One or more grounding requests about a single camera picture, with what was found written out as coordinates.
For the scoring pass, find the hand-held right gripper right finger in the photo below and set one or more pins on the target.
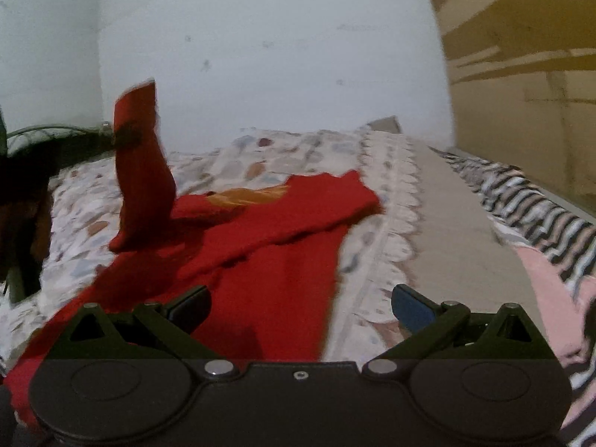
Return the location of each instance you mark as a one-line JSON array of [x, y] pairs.
[[409, 306]]

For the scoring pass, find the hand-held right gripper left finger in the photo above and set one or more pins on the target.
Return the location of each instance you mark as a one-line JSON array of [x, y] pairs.
[[192, 309]]

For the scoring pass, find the red garment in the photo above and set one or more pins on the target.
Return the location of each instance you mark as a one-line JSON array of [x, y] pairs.
[[279, 265]]

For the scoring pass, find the beige mattress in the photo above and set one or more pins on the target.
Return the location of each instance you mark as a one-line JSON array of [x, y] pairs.
[[456, 223]]

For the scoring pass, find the pink cloth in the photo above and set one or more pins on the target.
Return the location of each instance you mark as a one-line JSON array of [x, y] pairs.
[[549, 298]]

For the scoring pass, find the black white striped cloth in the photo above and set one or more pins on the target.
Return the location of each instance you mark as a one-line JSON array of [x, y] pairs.
[[526, 205]]

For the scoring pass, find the pebble print blanket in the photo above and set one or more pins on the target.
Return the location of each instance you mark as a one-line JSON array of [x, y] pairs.
[[279, 158]]

